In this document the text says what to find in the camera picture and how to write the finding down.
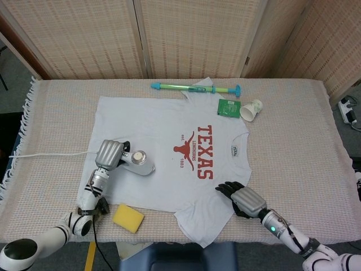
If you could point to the wicker folding screen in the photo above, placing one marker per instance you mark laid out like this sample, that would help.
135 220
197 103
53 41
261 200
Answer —
180 36

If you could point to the blue padded seat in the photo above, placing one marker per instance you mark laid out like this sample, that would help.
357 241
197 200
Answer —
180 258

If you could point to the white Texas print T-shirt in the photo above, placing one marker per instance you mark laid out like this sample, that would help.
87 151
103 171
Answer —
158 121

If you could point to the white power strip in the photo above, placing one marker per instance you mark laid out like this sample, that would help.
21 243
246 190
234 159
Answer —
348 111

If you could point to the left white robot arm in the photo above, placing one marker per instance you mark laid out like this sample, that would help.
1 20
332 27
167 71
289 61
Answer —
87 197

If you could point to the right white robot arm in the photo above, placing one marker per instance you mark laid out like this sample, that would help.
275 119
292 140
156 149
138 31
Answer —
285 234

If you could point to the white handheld iron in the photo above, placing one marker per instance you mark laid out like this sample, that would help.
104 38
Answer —
141 166

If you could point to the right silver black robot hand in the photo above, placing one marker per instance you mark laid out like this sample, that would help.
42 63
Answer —
249 203

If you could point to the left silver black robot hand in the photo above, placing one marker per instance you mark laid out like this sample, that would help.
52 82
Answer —
108 153

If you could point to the beige woven table cloth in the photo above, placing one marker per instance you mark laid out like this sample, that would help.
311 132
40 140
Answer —
287 135

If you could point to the white paper sheet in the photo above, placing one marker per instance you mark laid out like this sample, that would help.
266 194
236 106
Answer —
127 249

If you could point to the glass jar with black lid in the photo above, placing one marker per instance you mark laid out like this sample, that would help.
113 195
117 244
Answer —
103 207

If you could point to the green blue water squirter toy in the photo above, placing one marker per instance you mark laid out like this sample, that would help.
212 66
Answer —
175 87

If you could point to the white paper cup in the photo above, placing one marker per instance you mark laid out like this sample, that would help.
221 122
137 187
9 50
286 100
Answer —
249 111

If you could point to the yellow sponge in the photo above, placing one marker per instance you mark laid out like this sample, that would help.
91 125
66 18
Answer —
128 218

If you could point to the green foil packet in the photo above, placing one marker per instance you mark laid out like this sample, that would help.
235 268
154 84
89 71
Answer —
228 108

